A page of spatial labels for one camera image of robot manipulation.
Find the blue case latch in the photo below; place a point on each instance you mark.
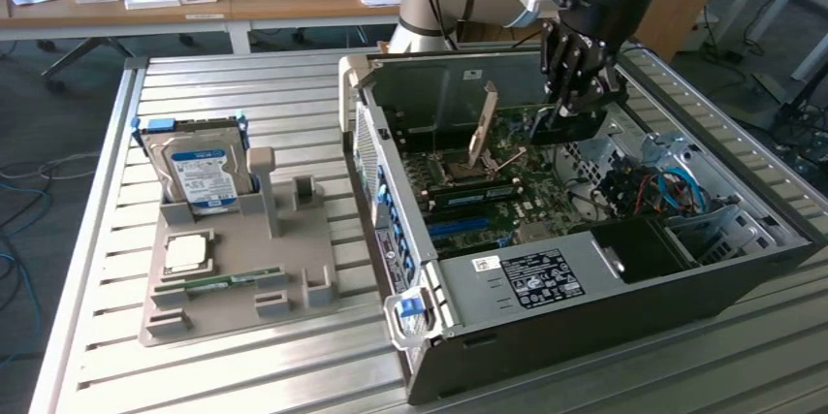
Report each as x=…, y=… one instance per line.
x=409, y=308

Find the gray power supply unit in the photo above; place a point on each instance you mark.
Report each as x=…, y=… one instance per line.
x=493, y=288

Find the thin metal locking lever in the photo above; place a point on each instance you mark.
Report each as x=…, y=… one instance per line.
x=511, y=161

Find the silver CPU chip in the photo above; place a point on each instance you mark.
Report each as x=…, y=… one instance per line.
x=187, y=254

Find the green motherboard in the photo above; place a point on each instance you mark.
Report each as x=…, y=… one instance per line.
x=537, y=200

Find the gray parts rack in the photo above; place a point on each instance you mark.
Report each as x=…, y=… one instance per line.
x=259, y=259

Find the silver disk bay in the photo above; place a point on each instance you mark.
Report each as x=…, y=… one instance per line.
x=731, y=234

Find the wooden desk with white frame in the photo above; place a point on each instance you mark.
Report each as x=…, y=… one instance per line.
x=39, y=14

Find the white table frame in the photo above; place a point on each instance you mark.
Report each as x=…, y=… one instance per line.
x=813, y=55

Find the silver perforated drive cage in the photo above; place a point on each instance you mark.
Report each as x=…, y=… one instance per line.
x=622, y=157

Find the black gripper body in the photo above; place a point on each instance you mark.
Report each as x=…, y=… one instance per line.
x=609, y=7

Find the blue expansion slot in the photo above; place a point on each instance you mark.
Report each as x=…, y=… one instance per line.
x=457, y=226

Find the black open PC case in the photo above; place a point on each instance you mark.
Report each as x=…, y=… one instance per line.
x=518, y=351

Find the CPU socket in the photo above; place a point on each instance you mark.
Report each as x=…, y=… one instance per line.
x=457, y=171

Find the hard disk with blue rails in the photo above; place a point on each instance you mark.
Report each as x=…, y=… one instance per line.
x=201, y=176

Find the flat white box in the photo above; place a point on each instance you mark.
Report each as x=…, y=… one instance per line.
x=153, y=4

